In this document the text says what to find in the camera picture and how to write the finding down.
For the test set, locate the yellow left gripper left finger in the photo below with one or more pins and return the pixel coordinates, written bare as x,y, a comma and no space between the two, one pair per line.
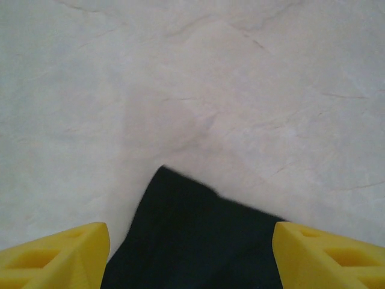
60,262

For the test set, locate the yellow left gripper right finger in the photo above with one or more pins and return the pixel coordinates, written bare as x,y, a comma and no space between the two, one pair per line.
325,262

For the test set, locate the black t-shirt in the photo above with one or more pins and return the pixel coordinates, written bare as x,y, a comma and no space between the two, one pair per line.
192,234

